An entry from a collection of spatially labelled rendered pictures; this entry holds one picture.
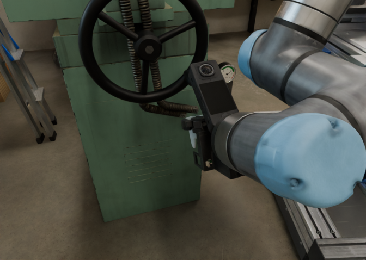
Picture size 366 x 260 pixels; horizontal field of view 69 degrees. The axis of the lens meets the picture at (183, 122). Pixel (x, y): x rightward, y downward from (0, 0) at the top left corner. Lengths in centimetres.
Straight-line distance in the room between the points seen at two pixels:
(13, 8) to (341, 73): 71
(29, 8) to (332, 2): 65
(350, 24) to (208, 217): 94
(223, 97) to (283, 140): 18
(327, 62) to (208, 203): 104
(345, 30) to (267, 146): 100
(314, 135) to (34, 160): 158
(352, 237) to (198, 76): 83
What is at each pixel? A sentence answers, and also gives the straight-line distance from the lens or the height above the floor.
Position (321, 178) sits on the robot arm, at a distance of 23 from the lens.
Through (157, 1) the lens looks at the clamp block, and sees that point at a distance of 69.
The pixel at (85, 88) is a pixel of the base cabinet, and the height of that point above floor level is 64.
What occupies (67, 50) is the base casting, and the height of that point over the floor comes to 76.
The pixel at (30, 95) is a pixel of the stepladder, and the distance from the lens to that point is 166.
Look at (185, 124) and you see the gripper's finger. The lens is 44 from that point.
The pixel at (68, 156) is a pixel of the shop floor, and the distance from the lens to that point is 163.
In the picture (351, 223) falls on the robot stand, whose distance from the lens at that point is 113.
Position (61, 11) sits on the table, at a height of 86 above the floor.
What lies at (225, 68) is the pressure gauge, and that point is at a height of 68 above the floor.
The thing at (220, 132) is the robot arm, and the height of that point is 81.
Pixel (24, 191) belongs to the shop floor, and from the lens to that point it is 154.
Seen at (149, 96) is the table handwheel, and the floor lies 69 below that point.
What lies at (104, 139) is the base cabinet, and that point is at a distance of 95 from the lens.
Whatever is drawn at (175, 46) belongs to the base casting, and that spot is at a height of 74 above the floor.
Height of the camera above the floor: 101
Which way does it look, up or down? 35 degrees down
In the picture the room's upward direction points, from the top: straight up
